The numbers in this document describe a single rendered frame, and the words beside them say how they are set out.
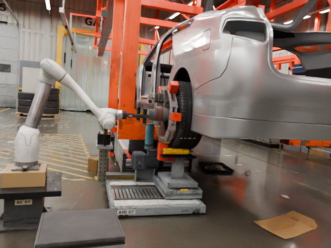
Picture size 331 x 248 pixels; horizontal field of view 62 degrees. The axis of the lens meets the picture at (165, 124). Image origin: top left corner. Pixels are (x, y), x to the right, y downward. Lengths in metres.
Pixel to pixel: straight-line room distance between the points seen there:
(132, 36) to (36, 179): 1.75
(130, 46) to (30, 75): 10.60
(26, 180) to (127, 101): 1.36
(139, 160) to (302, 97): 1.70
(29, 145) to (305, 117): 1.92
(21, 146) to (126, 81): 1.33
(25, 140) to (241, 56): 1.60
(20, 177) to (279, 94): 1.83
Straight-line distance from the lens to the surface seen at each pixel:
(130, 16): 3.15
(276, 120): 1.95
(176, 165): 2.75
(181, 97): 2.44
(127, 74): 3.05
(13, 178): 2.23
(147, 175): 3.17
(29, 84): 13.45
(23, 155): 2.24
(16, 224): 2.36
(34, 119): 2.43
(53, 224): 1.54
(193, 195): 2.68
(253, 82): 1.84
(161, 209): 2.46
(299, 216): 2.93
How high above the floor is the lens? 0.99
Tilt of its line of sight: 5 degrees down
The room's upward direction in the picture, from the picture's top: 4 degrees clockwise
